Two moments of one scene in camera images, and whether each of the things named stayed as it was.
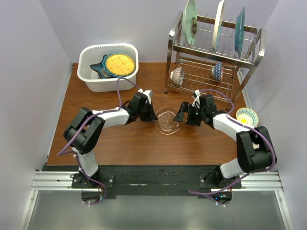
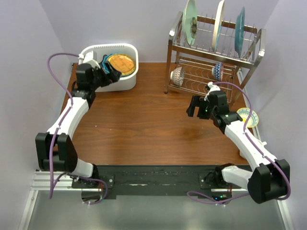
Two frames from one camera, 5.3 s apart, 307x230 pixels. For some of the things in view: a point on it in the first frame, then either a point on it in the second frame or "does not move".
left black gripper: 151,116 to 113,76
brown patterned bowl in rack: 177,75 does not move
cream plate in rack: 217,25 does not move
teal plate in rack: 239,31 does not move
